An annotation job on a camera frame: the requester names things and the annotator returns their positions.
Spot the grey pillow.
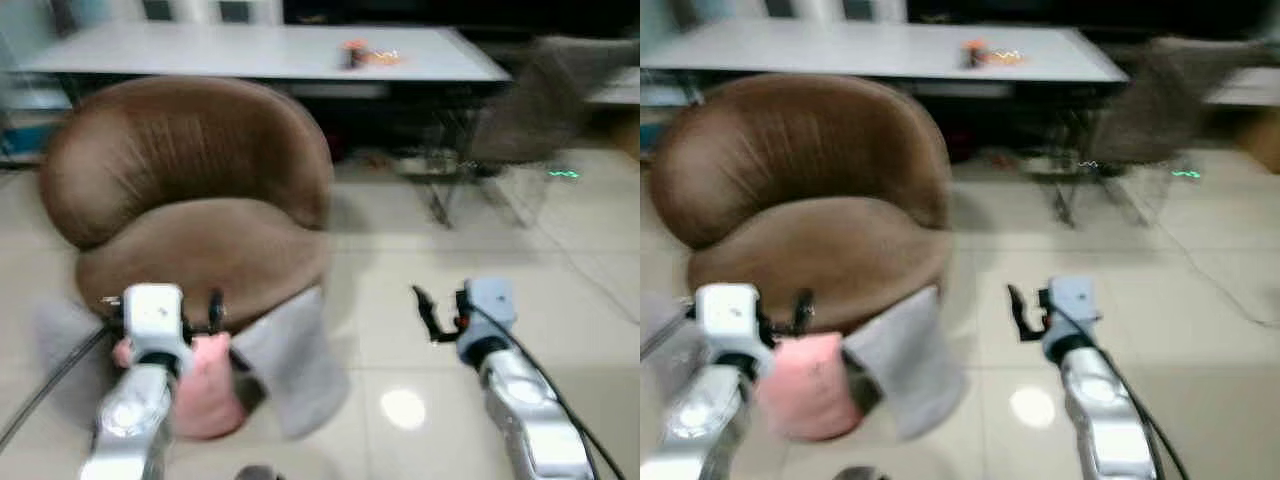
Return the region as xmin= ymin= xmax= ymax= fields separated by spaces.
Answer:
xmin=230 ymin=287 xmax=352 ymax=440
xmin=842 ymin=287 xmax=970 ymax=442

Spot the grey-brown fabric chair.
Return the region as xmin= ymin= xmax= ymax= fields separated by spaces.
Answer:
xmin=1050 ymin=36 xmax=1280 ymax=227
xmin=468 ymin=36 xmax=641 ymax=227

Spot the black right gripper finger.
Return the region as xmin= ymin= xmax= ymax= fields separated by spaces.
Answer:
xmin=411 ymin=284 xmax=448 ymax=344
xmin=1006 ymin=284 xmax=1037 ymax=344

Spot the pink pillow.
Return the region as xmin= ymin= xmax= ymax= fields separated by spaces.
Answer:
xmin=112 ymin=333 xmax=250 ymax=442
xmin=755 ymin=333 xmax=873 ymax=443

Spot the brown round armchair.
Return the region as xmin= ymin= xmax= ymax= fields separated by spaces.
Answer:
xmin=648 ymin=72 xmax=953 ymax=337
xmin=38 ymin=75 xmax=336 ymax=333

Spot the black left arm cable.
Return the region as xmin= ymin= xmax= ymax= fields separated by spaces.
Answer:
xmin=0 ymin=322 xmax=113 ymax=453

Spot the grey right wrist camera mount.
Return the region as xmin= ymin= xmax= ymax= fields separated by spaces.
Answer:
xmin=1040 ymin=276 xmax=1102 ymax=363
xmin=454 ymin=277 xmax=519 ymax=363

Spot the small orange table item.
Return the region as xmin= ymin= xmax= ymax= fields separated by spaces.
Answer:
xmin=340 ymin=38 xmax=403 ymax=70
xmin=962 ymin=38 xmax=1027 ymax=70

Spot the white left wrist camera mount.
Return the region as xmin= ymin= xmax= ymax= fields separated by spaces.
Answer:
xmin=694 ymin=283 xmax=768 ymax=375
xmin=119 ymin=283 xmax=193 ymax=367

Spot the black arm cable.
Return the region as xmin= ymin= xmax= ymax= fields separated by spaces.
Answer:
xmin=1058 ymin=303 xmax=1193 ymax=480
xmin=0 ymin=322 xmax=113 ymax=453
xmin=468 ymin=303 xmax=628 ymax=480

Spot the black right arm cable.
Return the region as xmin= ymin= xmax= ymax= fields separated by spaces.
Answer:
xmin=1058 ymin=303 xmax=1193 ymax=480
xmin=468 ymin=303 xmax=628 ymax=480

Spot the long white table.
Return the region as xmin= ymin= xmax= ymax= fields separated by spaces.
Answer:
xmin=15 ymin=22 xmax=513 ymax=87
xmin=640 ymin=22 xmax=1131 ymax=87

